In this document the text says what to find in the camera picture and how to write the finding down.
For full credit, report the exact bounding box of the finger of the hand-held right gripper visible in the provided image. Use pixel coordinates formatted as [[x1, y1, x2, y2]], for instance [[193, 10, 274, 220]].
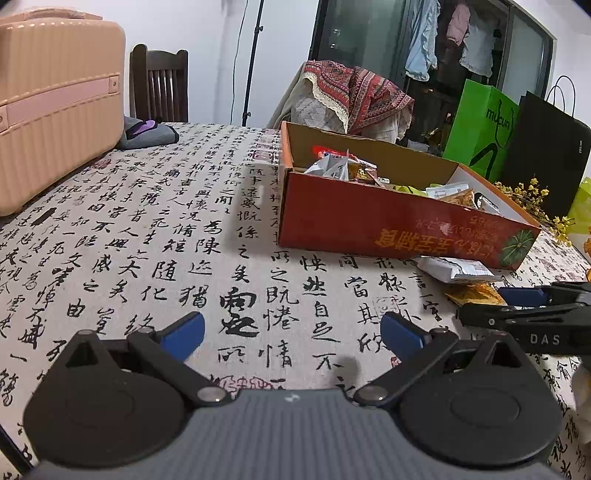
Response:
[[456, 302, 591, 331], [499, 282, 591, 307]]

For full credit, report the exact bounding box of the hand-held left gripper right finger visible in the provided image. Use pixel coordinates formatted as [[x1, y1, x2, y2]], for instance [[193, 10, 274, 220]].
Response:
[[353, 311, 534, 408]]

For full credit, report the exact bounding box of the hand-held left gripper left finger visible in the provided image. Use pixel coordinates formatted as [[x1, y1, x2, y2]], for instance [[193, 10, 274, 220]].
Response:
[[60, 311, 230, 408]]

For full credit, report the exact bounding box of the orange snack packet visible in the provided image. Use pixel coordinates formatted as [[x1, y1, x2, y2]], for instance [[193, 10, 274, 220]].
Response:
[[445, 282, 507, 306]]

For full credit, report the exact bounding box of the white snack packet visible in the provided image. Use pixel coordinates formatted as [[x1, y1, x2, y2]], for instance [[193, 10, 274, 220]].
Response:
[[416, 256, 502, 284]]

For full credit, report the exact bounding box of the red cardboard box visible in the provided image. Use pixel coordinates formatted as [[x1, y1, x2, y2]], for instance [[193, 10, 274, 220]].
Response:
[[278, 121, 541, 271]]

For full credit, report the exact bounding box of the pile of small snack packets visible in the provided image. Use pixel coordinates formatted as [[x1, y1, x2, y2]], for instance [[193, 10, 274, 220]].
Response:
[[302, 150, 502, 215]]

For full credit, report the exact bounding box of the red chips bag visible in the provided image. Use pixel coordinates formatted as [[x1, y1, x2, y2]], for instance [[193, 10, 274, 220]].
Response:
[[311, 145, 352, 161]]

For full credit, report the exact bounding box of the person's right hand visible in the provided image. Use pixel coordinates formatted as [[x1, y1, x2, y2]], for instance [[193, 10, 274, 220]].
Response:
[[573, 360, 591, 444]]

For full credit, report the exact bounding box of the yellow flower branch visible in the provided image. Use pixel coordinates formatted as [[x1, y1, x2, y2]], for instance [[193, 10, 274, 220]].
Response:
[[494, 178, 576, 241]]

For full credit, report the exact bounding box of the green snack box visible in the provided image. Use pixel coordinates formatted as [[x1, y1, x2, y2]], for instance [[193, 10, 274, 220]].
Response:
[[567, 178, 591, 251]]

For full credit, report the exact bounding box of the black paper bag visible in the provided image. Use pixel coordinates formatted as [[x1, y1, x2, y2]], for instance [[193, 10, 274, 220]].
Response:
[[502, 75, 591, 220]]

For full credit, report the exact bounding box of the green paper bag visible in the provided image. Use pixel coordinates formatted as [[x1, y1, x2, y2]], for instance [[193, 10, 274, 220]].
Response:
[[442, 79, 520, 179]]

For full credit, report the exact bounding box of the grey purple cloth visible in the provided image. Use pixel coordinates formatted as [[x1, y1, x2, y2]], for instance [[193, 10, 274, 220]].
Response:
[[115, 115, 180, 150]]

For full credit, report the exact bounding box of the red patterned cloth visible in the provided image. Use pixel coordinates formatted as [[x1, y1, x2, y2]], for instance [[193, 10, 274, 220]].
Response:
[[302, 60, 415, 135]]

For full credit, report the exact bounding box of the beige coat on chair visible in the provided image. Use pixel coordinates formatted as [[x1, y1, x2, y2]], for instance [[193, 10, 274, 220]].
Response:
[[268, 74, 414, 144]]

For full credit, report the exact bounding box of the dark wooden chair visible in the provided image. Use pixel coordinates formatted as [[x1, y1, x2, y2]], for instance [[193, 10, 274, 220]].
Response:
[[129, 45, 189, 123]]

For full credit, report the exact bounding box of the hanging white garment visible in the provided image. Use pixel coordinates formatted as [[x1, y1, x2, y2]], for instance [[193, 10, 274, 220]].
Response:
[[459, 18, 498, 77]]

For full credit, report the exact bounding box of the pink suitcase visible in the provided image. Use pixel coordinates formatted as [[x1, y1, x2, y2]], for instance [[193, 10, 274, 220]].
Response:
[[0, 11, 127, 217]]

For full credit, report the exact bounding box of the hanging blue shirt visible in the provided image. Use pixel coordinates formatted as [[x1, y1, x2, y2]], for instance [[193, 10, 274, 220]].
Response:
[[405, 0, 440, 82]]

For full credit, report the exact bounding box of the floor lamp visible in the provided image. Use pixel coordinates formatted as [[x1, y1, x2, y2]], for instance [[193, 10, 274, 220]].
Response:
[[241, 0, 265, 127]]

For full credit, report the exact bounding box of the hanging pink garment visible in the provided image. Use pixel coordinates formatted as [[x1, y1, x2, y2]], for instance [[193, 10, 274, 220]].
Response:
[[446, 2, 472, 47]]

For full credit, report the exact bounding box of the black framed glass door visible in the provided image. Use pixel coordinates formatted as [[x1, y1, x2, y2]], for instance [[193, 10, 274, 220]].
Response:
[[307, 0, 555, 141]]

